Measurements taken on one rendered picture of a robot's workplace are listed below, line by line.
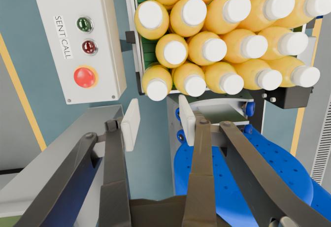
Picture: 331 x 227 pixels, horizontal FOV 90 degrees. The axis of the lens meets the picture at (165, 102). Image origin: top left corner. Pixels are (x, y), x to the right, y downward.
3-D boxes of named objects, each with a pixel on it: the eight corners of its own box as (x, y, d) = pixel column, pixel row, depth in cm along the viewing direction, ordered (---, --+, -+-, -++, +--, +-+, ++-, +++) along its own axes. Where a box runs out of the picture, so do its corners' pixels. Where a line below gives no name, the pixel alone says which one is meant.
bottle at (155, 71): (153, 88, 52) (150, 111, 34) (141, 69, 50) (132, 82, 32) (173, 77, 51) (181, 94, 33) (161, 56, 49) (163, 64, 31)
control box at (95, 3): (86, 90, 41) (65, 105, 31) (64, -2, 34) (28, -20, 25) (127, 87, 41) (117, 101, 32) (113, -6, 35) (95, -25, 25)
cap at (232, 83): (242, 75, 33) (247, 77, 31) (235, 93, 34) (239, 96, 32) (223, 71, 32) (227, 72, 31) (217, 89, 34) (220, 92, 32)
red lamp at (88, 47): (84, 54, 29) (82, 54, 28) (82, 41, 28) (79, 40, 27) (97, 53, 29) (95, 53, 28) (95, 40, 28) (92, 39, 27)
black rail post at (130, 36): (131, 44, 47) (126, 44, 40) (129, 32, 46) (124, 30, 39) (139, 43, 47) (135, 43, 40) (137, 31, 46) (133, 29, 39)
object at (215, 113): (196, 113, 52) (208, 133, 41) (196, 106, 52) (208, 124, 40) (228, 110, 53) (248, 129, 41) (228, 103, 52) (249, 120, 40)
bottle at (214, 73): (219, 60, 50) (253, 69, 32) (212, 82, 52) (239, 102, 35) (197, 54, 49) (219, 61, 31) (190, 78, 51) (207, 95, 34)
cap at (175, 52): (188, 54, 31) (190, 55, 29) (172, 67, 32) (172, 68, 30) (176, 36, 30) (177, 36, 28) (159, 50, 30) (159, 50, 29)
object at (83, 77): (79, 87, 31) (76, 88, 30) (73, 67, 29) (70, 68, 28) (98, 85, 31) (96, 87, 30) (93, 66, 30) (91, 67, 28)
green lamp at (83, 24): (80, 32, 28) (77, 32, 27) (76, 17, 27) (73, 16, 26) (93, 31, 28) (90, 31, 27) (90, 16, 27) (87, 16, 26)
